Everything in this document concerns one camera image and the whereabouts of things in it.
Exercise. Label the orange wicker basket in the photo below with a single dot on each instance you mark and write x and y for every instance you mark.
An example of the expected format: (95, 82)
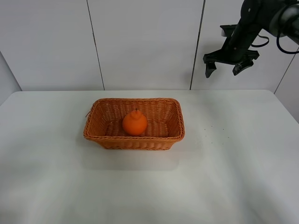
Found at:
(164, 117)

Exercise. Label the orange with stem knob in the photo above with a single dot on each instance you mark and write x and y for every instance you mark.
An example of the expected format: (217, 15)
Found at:
(134, 123)

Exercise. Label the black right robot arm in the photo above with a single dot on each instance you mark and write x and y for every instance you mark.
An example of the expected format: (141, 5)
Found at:
(278, 17)

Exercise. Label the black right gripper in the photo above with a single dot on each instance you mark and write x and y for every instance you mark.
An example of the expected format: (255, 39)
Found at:
(235, 50)

